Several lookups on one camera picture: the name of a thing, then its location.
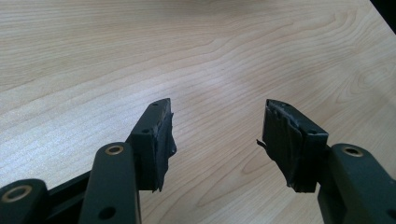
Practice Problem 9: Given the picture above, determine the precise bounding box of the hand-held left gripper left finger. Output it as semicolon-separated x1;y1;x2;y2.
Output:
125;97;178;193

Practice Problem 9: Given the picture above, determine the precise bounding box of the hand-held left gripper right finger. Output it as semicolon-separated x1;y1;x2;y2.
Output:
256;98;330;194

